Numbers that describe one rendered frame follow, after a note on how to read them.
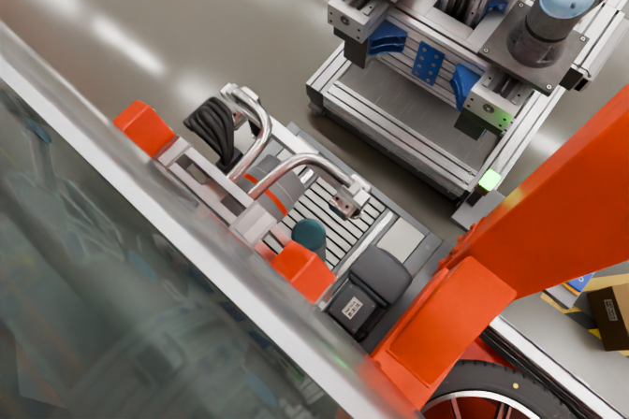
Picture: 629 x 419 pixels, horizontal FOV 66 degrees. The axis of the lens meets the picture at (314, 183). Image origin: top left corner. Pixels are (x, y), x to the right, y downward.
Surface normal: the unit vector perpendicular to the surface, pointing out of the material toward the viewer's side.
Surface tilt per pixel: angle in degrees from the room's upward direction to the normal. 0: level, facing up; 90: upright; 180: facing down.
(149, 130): 55
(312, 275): 45
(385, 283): 0
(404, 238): 0
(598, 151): 90
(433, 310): 36
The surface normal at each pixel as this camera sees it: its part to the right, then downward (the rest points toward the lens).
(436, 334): -0.41, 0.13
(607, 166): -0.66, 0.70
